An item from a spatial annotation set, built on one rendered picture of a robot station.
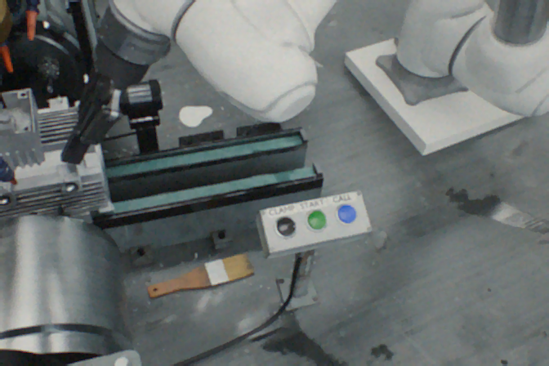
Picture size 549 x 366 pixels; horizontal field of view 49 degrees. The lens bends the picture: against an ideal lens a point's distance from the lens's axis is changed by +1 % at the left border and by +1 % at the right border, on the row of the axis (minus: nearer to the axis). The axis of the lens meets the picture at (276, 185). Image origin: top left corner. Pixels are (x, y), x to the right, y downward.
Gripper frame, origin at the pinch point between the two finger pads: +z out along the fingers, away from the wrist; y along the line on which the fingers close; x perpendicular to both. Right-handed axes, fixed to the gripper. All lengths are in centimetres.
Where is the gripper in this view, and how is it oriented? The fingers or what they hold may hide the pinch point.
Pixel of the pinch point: (77, 145)
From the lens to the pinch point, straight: 97.7
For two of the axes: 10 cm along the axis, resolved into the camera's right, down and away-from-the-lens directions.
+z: -5.3, 6.3, 5.7
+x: 8.0, 1.5, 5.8
